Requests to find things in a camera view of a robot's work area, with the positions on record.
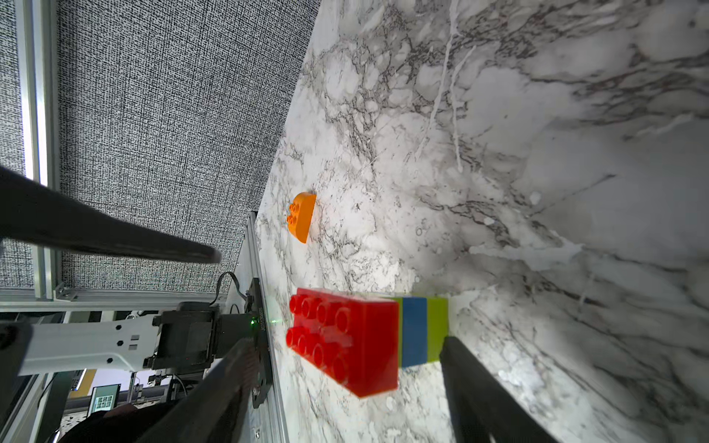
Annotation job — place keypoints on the blue lego brick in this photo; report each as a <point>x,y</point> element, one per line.
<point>414,344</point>

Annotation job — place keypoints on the orange lego brick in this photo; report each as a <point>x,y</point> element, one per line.
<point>300,215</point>

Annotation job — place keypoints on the lime green lego brick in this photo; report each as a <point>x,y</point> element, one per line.
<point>438,326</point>
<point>400,336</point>

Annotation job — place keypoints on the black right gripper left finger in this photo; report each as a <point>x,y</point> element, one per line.
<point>218,402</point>

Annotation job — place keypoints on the aluminium front rail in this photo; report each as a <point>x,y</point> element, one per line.
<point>265,416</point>

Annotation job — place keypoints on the red lego brick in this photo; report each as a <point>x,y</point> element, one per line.
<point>350,338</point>

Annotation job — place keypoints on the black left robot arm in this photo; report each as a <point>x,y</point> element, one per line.
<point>184,340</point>

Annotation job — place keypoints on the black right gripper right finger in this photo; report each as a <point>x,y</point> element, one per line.
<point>481,409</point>

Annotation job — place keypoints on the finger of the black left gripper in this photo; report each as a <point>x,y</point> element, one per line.
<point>37,215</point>

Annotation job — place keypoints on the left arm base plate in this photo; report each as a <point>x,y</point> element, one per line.
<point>256,308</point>

